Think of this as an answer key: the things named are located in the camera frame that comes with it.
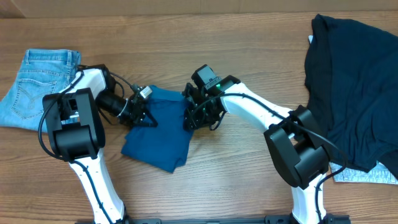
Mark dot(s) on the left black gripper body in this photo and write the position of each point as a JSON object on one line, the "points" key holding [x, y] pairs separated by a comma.
{"points": [[137, 111]]}

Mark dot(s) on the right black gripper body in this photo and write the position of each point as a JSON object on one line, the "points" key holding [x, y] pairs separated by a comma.
{"points": [[191, 107]]}

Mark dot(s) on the blue polo shirt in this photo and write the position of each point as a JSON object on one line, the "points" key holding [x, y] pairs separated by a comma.
{"points": [[165, 146]]}

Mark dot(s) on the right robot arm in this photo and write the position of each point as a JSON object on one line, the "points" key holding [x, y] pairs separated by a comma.
{"points": [[298, 151]]}

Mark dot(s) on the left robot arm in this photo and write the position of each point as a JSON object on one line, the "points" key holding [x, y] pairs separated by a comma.
{"points": [[76, 133]]}

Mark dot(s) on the folded light blue jeans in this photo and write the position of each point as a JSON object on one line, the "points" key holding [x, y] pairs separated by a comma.
{"points": [[42, 72]]}

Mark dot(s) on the dark navy shirt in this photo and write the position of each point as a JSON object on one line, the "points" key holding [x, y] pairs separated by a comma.
{"points": [[351, 76]]}

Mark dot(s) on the light grey denim garment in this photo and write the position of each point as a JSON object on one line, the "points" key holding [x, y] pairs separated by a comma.
{"points": [[360, 175]]}

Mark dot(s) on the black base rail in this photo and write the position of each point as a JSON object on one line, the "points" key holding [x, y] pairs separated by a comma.
{"points": [[270, 219]]}

